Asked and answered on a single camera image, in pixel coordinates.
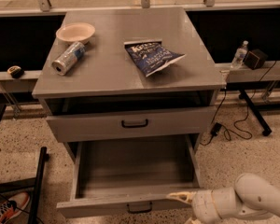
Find black metal frame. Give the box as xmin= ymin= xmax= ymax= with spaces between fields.
xmin=0 ymin=105 xmax=49 ymax=224

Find grey drawer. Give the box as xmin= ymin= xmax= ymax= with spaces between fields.
xmin=47 ymin=106 xmax=216 ymax=143
xmin=57 ymin=134 xmax=203 ymax=218

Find black power adapter cable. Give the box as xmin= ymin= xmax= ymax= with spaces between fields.
xmin=199 ymin=59 xmax=278 ymax=147

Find white ceramic bowl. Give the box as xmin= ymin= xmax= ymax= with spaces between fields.
xmin=56 ymin=22 xmax=95 ymax=44

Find blue chip bag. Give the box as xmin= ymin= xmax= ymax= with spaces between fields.
xmin=124 ymin=40 xmax=185 ymax=77

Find clear plastic water bottle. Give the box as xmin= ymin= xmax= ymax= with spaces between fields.
xmin=231 ymin=40 xmax=248 ymax=69

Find grey top drawer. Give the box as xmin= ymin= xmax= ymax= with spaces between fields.
xmin=47 ymin=106 xmax=216 ymax=143

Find grey drawer cabinet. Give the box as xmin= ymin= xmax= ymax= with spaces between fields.
xmin=33 ymin=7 xmax=226 ymax=156

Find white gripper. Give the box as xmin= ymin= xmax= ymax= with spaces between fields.
xmin=166 ymin=189 xmax=221 ymax=224

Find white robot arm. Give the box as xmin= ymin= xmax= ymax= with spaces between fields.
xmin=167 ymin=173 xmax=280 ymax=224

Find orange white sneaker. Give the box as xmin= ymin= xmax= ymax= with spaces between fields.
xmin=0 ymin=191 xmax=30 ymax=224

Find small black box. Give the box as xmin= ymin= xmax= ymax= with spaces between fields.
xmin=244 ymin=49 xmax=268 ymax=70

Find silver blue soda can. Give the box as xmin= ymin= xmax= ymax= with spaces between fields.
xmin=52 ymin=42 xmax=85 ymax=76

